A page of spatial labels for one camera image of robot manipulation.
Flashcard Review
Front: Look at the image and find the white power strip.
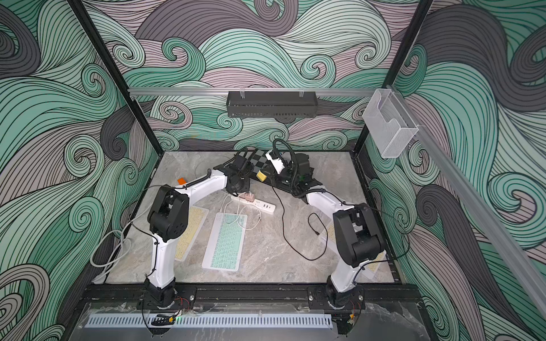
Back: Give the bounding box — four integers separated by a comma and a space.
231, 196, 276, 215

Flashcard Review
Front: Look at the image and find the yellow plug adapter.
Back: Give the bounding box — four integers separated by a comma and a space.
256, 171, 267, 182

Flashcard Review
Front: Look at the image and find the black usb cable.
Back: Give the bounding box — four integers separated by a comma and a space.
266, 178, 329, 262

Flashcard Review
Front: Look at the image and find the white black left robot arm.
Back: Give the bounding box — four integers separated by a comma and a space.
144, 163, 253, 308

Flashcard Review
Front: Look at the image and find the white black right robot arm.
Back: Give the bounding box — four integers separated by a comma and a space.
267, 139, 385, 309

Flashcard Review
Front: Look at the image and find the green white keyboard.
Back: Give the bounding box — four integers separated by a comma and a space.
202, 213, 247, 271

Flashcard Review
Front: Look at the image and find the black white chessboard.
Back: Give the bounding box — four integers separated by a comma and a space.
243, 148, 291, 192

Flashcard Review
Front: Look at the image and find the white charging cable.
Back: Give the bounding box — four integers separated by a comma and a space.
220, 197, 263, 232

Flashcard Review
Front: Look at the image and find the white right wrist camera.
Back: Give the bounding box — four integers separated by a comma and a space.
265, 149, 285, 174

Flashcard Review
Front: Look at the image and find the black wall tray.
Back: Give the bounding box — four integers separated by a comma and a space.
226, 92, 319, 122

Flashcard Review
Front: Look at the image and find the clear plastic wall box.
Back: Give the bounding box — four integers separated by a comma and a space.
363, 88, 419, 159

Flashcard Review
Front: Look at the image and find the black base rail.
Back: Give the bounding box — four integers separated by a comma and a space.
82, 283, 422, 310

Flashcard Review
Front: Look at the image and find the aluminium rail back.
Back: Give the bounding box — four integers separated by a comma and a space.
128, 87, 376, 97

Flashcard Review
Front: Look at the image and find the aluminium rail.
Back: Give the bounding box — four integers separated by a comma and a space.
128, 87, 376, 97
386, 85, 545, 316

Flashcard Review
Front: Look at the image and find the thick white power cord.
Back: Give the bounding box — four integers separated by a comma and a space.
89, 182, 171, 284

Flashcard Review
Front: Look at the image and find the white slotted cable duct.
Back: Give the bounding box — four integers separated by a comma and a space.
84, 313, 334, 329

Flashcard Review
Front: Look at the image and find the aluminium rail right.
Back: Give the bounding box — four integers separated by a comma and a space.
386, 85, 545, 316

